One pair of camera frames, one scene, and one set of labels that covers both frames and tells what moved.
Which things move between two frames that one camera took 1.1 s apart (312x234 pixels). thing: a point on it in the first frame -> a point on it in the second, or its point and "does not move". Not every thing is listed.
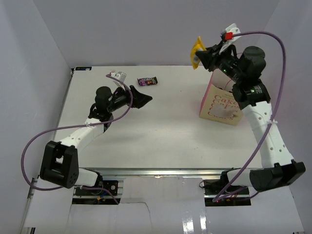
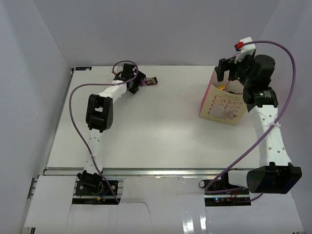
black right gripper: (210, 57) -> (225, 65)
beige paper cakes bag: (219, 103) does not move
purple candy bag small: (147, 81) does not move
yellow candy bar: (199, 46) -> (222, 87)
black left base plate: (112, 185) does not move
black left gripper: (139, 99) -> (134, 88)
